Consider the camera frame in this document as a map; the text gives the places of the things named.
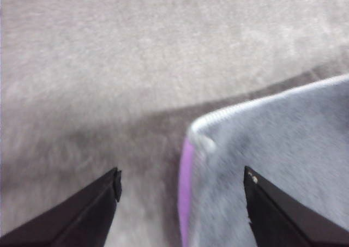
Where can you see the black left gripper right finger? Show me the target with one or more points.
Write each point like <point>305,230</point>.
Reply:
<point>278,217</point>

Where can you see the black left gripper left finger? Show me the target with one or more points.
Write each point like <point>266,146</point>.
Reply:
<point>81,219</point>

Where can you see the purple towel with grey hem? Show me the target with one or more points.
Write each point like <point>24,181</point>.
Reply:
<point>286,135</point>

